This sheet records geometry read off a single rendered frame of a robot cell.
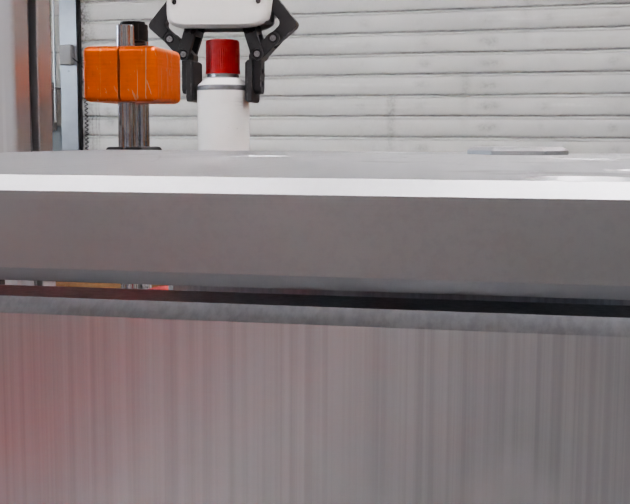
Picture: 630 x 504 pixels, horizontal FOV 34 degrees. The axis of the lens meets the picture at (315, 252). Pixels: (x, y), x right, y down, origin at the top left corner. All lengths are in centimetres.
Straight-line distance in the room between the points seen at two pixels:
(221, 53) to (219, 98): 4
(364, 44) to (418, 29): 27
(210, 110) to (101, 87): 44
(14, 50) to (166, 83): 8
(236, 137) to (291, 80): 419
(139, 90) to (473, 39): 445
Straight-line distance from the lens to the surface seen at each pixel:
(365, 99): 507
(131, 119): 57
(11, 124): 55
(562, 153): 18
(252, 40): 101
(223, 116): 100
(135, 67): 57
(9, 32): 56
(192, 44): 102
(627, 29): 492
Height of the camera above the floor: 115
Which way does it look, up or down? 6 degrees down
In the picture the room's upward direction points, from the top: straight up
